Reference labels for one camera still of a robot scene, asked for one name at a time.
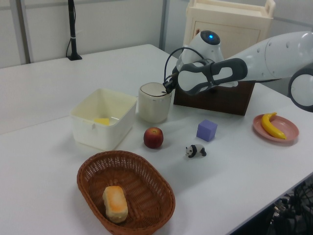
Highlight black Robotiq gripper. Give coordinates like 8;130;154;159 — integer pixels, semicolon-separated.
163;72;180;95

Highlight cream trash can lid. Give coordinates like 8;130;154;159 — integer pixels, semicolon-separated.
139;82;172;97

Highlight cream plastic trash can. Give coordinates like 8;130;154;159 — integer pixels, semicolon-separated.
138;82;173;123

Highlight red apple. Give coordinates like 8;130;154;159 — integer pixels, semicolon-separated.
143;127;164;149

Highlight dark brown wooden drawer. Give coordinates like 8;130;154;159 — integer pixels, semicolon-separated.
173;80;255;116

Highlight purple cube block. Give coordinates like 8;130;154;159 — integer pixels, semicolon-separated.
196;119;218;142

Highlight panda figurine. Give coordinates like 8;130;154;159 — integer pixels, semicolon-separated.
185;144;207;159

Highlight yellow cube block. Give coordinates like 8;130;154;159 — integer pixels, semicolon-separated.
93;117;111;126

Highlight white plastic storage box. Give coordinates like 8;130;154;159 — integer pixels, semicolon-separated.
69;88;137;151

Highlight cream plastic cabinet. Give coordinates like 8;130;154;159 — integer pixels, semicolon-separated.
183;0;276;61

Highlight brown wicker basket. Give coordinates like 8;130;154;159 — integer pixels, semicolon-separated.
77;150;176;235

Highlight yellow banana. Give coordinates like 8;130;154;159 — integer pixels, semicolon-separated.
260;112;287;140

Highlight pink plate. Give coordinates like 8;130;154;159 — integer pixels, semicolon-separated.
253;114;300;145

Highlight toasted bread loaf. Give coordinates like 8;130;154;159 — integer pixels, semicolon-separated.
102;186;129;224

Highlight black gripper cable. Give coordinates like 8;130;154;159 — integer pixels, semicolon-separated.
163;46;213;85

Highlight black camera stand pole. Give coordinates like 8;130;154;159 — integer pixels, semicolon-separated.
65;0;83;61

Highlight black cable bundle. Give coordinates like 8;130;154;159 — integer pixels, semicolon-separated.
266;181;313;235

